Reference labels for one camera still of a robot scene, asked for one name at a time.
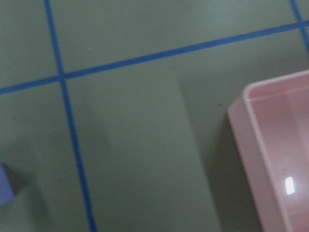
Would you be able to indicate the purple foam block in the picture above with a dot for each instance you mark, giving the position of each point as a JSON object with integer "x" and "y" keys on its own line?
{"x": 6, "y": 191}

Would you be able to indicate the pink plastic bin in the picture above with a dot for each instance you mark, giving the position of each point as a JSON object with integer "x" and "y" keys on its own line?
{"x": 270, "y": 124}

